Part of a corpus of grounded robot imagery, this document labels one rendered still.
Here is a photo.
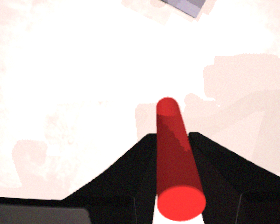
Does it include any red peg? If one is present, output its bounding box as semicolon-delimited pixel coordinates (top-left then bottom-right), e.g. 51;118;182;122
156;96;207;222

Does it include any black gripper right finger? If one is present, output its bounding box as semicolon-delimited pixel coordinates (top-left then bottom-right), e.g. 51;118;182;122
188;132;280;224

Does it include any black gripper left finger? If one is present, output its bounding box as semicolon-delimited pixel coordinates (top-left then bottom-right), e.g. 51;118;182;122
0;133;157;224

